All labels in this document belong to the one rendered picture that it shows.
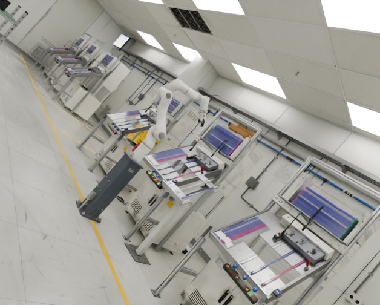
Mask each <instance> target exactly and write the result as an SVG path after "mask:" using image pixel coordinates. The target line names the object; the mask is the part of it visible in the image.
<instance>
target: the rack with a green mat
mask: <svg viewBox="0 0 380 305"><path fill-rule="evenodd" d="M20 8H21V6H17V7H16V8H15V10H14V11H13V12H12V13H11V14H9V13H8V12H7V11H6V10H4V11H2V10H1V9H0V15H2V16H3V17H4V18H6V20H5V21H4V22H3V23H2V24H1V25H0V31H1V30H2V28H3V27H4V26H5V25H6V24H7V22H8V21H9V22H10V23H12V24H13V25H12V26H11V27H10V29H9V30H8V31H7V32H6V33H5V35H3V37H2V38H0V45H1V44H2V43H3V42H4V41H5V40H6V39H7V37H8V36H9V35H10V34H11V33H12V32H13V30H14V29H15V28H16V27H17V26H18V25H19V24H20V23H21V22H22V21H23V19H24V18H25V17H26V16H27V15H28V13H27V12H26V11H25V12H24V13H23V14H22V15H21V17H20V18H19V19H18V20H17V21H15V19H14V18H13V16H14V15H15V14H16V13H17V12H18V10H19V9H20Z"/></svg>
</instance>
